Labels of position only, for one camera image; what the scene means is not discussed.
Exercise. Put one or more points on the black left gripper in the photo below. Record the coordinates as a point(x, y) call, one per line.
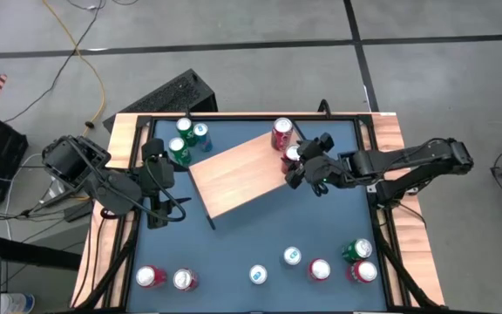
point(159, 174)

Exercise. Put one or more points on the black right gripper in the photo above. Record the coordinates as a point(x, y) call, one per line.
point(325, 172)

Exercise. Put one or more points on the red Coca-Cola can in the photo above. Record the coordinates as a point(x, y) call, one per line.
point(291, 153)
point(281, 133)

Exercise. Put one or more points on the dark blue Red Bull can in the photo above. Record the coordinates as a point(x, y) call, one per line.
point(201, 131)

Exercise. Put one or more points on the silver blue Red Bull can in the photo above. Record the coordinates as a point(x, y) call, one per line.
point(258, 274)
point(292, 256)

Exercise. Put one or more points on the red Fanta can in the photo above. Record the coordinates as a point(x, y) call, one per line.
point(146, 276)
point(183, 279)

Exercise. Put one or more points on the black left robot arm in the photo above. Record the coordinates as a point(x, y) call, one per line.
point(111, 192)

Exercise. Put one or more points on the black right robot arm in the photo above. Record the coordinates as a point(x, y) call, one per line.
point(429, 157)

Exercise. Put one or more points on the wooden shelf with black legs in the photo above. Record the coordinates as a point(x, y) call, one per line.
point(238, 174)

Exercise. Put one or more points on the green Sprite can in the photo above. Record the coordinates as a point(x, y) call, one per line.
point(185, 126)
point(360, 248)
point(177, 146)

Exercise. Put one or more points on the black power adapter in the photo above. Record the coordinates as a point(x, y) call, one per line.
point(76, 211)

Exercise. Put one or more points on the red soda can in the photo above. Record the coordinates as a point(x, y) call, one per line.
point(319, 269)
point(364, 271)

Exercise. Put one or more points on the black table frame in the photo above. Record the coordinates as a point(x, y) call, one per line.
point(233, 118)

